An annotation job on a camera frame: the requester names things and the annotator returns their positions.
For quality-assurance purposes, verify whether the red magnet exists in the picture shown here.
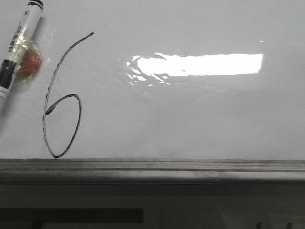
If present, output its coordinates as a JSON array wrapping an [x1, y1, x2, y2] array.
[[13, 39, 42, 83]]

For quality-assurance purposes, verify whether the white black whiteboard marker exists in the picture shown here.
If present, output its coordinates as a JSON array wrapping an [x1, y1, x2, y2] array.
[[0, 0, 43, 108]]

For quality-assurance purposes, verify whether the white whiteboard surface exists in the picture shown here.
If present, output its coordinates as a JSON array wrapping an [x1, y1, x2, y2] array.
[[0, 0, 305, 160]]

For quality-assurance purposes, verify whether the aluminium whiteboard tray frame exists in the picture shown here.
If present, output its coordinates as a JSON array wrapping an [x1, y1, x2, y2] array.
[[0, 159, 305, 184]]

